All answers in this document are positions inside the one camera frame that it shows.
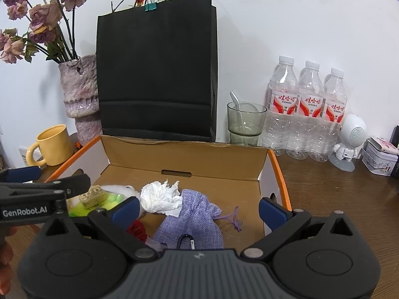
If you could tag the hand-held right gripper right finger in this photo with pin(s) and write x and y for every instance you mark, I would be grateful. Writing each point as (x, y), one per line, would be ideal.
(272, 213)

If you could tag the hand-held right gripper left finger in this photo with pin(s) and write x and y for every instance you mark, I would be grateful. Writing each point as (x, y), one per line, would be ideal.
(127, 211)

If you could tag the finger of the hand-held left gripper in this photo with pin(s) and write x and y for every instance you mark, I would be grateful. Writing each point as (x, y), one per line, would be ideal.
(62, 185)
(23, 174)

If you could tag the green tissue pack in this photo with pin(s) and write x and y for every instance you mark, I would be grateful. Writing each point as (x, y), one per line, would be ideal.
(112, 201)

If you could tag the red artificial rose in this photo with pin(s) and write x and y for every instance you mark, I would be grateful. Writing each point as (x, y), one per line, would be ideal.
(137, 229)

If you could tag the orange and white plush toy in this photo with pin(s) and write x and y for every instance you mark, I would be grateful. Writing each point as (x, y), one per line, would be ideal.
(124, 190)

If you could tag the small tan printed block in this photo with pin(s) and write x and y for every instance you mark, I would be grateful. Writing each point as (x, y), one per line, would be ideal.
(92, 196)

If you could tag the white tissue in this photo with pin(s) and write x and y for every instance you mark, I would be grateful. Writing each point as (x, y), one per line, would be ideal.
(159, 197)

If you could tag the black carabiner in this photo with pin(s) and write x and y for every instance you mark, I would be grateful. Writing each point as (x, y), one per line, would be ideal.
(180, 242)

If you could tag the red cardboard box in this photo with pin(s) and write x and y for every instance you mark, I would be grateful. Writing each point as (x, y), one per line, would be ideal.
(187, 162)

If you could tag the person's left hand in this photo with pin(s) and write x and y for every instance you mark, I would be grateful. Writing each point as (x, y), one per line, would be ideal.
(5, 264)

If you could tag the yellow mug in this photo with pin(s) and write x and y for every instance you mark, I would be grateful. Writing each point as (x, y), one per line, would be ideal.
(54, 146)

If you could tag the small orange scrap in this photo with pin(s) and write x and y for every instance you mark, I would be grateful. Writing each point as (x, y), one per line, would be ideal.
(78, 144)

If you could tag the grey glass cup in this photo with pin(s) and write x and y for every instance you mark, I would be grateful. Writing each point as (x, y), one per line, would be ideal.
(246, 130)

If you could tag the pink textured vase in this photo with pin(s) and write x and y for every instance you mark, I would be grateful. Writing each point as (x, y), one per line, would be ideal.
(79, 87)

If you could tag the clear water bottle red label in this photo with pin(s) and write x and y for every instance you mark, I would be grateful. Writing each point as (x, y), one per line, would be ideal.
(333, 112)
(279, 106)
(308, 109)

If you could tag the white robot speaker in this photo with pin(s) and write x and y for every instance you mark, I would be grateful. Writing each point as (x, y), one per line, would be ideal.
(353, 130)

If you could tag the patterned tin box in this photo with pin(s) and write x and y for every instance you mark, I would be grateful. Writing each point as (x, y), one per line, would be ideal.
(378, 162)

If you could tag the clear plastic spoon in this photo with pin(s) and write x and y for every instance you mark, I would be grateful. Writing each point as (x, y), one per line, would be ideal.
(234, 98)

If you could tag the pink flat case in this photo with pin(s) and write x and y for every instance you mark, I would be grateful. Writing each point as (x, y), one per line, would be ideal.
(383, 144)

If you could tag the black small device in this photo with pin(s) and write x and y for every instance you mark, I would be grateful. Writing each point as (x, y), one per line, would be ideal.
(396, 169)

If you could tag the black paper bag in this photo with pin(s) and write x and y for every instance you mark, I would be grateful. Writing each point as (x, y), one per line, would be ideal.
(156, 68)

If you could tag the dried pink roses bouquet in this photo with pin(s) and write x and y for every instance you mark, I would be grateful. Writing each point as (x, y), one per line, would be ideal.
(43, 18)

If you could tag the teal binder clip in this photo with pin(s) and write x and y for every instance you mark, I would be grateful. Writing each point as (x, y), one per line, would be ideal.
(151, 7)

